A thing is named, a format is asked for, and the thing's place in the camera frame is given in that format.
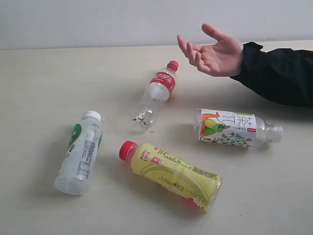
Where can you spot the yellow-label bottle red cap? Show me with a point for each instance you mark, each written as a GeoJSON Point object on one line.
{"type": "Point", "coordinates": [197, 186]}

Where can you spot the white green-label bottle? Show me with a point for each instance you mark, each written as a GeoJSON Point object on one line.
{"type": "Point", "coordinates": [75, 174]}

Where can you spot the clear red-label cola bottle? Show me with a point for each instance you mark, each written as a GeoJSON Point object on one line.
{"type": "Point", "coordinates": [157, 93]}

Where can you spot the person's open bare hand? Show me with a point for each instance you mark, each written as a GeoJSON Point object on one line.
{"type": "Point", "coordinates": [222, 59]}

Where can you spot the clear tea bottle white label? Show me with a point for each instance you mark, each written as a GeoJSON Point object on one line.
{"type": "Point", "coordinates": [233, 128]}

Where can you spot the black sleeved forearm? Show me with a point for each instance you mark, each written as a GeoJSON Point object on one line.
{"type": "Point", "coordinates": [283, 75]}

